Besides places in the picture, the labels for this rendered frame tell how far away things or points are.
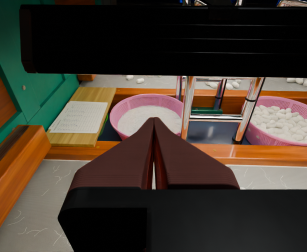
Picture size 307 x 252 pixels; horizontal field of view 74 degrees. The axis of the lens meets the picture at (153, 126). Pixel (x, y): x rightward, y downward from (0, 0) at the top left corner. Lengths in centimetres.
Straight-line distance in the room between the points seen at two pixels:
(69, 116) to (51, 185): 23
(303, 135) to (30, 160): 75
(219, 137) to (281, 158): 22
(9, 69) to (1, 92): 5
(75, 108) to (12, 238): 40
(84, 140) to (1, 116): 19
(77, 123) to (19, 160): 23
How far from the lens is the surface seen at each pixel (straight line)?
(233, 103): 85
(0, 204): 46
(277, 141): 69
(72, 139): 60
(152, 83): 93
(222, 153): 57
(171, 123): 70
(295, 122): 85
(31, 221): 52
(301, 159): 64
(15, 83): 57
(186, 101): 50
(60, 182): 55
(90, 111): 69
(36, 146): 52
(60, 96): 75
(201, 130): 77
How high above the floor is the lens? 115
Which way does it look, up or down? 38 degrees down
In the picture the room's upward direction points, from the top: straight up
